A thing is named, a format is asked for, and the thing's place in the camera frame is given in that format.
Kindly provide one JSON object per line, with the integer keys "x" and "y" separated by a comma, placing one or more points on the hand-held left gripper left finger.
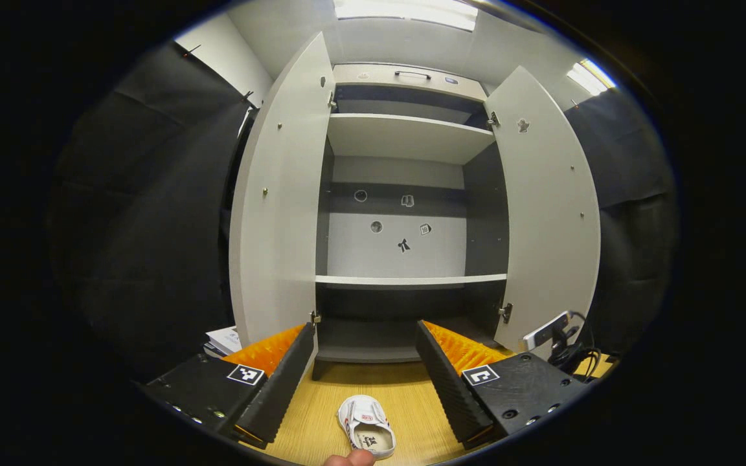
{"x": 285, "y": 382}

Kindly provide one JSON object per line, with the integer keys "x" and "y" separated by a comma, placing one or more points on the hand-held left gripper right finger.
{"x": 447, "y": 382}

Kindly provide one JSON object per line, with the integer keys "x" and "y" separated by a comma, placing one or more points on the white canvas shoe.
{"x": 363, "y": 414}

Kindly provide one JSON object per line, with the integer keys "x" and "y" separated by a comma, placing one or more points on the grey cabinet door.
{"x": 548, "y": 213}
{"x": 276, "y": 213}

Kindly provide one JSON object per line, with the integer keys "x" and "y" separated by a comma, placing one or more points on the grey shoe cabinet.
{"x": 405, "y": 136}

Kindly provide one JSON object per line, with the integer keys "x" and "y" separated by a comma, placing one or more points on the grey cabinet drawer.
{"x": 373, "y": 76}

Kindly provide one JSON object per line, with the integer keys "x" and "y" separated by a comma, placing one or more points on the stack of books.
{"x": 225, "y": 340}

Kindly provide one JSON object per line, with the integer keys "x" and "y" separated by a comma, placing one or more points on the white bar-shaped device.
{"x": 544, "y": 331}

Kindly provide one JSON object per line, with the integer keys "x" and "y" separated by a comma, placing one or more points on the ceiling light panel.
{"x": 590, "y": 77}

